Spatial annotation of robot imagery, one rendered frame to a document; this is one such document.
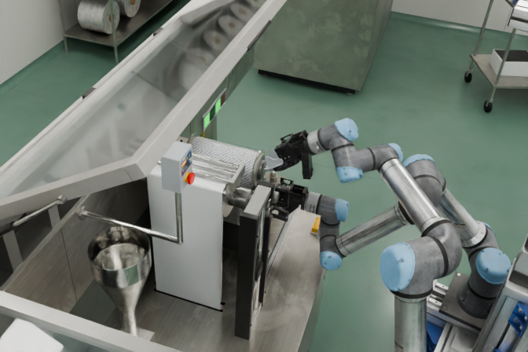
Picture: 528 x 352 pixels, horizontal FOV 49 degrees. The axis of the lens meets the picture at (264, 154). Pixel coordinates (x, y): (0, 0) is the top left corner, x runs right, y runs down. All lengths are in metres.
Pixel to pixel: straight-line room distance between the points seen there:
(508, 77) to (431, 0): 1.60
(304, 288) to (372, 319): 1.16
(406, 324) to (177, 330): 0.76
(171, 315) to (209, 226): 0.40
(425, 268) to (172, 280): 0.87
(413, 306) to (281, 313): 0.57
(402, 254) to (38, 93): 3.87
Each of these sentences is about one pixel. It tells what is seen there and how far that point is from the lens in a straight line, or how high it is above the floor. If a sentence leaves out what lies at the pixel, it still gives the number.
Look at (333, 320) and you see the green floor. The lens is 3.20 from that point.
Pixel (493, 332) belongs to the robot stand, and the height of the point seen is 1.05.
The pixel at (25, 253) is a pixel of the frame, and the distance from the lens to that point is 1.53.
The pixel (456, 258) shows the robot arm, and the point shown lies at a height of 1.41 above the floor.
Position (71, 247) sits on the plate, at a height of 1.34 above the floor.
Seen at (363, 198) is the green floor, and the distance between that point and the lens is 3.91.
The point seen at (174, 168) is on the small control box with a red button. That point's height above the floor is 1.68.
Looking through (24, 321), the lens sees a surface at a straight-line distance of 1.22.
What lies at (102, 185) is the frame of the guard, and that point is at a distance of 0.98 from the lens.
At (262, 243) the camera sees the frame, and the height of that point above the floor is 1.24.
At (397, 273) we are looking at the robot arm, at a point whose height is 1.39.
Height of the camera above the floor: 2.52
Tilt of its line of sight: 37 degrees down
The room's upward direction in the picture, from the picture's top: 4 degrees clockwise
